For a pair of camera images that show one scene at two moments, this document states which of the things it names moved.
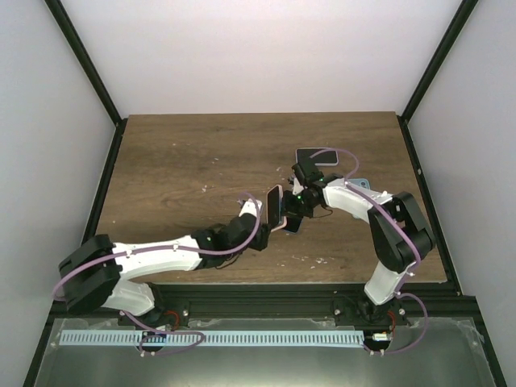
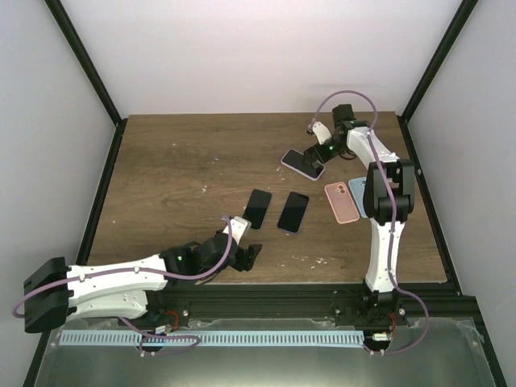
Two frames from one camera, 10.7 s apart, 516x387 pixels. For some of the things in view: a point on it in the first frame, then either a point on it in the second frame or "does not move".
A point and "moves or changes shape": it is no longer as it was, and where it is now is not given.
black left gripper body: (260, 243) to (244, 261)
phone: (274, 215) moves or changes shape
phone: (326, 158) moves or changes shape
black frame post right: (462, 14) does not move
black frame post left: (59, 11) does not move
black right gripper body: (298, 207) to (322, 157)
